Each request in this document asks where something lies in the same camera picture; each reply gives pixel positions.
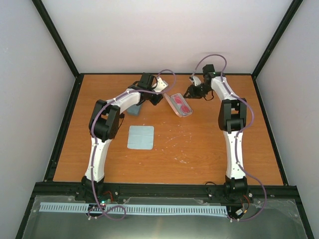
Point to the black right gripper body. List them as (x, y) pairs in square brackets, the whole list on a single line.
[(200, 92)]

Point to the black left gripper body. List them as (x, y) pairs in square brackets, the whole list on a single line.
[(154, 101)]

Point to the pink glasses case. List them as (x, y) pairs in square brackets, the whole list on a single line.
[(172, 105)]

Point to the pink translucent sunglasses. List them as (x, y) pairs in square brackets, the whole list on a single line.
[(181, 105)]

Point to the blue grey glasses case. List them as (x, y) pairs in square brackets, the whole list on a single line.
[(134, 110)]

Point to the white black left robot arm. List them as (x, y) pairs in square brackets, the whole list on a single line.
[(105, 123)]

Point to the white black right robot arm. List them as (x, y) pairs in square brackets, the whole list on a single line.
[(231, 120)]

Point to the light blue cleaning cloth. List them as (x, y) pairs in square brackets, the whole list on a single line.
[(141, 137)]

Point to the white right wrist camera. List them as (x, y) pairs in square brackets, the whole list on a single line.
[(195, 80)]

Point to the black aluminium frame rail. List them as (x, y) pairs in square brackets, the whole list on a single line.
[(120, 192)]

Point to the light blue slotted cable duct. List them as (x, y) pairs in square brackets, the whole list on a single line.
[(156, 210)]

